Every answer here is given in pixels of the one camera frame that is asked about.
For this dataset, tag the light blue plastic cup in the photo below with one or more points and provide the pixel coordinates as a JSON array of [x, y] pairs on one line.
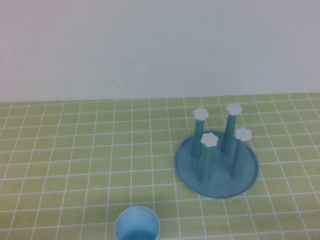
[[136, 222]]

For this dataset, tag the blue cup stand white caps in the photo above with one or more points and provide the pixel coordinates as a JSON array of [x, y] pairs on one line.
[[220, 180]]

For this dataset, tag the green checked tablecloth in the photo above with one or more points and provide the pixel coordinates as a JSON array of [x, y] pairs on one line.
[[75, 162]]

